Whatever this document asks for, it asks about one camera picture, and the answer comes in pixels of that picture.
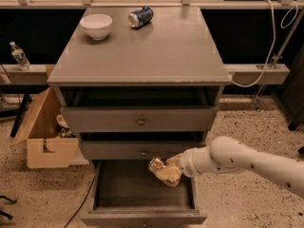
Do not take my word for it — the grey drawer cabinet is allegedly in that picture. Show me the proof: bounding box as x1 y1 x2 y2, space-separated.
47 6 233 163

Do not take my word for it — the clear plastic water bottle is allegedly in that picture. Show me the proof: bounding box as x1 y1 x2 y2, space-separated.
9 42 30 71

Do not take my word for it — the white ceramic bowl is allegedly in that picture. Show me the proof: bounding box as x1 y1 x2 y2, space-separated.
80 14 113 40

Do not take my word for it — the grey middle drawer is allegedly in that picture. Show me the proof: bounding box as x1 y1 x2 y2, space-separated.
80 131 206 160

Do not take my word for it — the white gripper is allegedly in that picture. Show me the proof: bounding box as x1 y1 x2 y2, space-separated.
156 148 201 184

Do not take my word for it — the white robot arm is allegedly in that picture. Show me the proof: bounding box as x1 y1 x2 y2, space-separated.
149 136 304 198

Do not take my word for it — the black chair leg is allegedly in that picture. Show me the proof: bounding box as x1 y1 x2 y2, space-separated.
0 195 18 219

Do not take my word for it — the blue soda can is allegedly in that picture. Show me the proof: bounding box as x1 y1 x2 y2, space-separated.
128 7 154 29

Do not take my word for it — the grey top drawer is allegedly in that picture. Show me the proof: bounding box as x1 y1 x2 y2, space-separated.
61 85 220 132

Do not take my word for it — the open cardboard box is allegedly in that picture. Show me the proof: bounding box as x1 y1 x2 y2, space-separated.
11 87 79 169

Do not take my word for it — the black floor cable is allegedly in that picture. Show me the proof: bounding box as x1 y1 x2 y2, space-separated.
63 174 97 228

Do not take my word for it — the grey drawer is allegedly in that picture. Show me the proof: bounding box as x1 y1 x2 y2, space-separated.
81 160 206 228
80 131 206 160
61 85 220 132

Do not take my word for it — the grey bottom drawer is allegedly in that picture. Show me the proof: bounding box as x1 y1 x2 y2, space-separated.
81 160 206 228

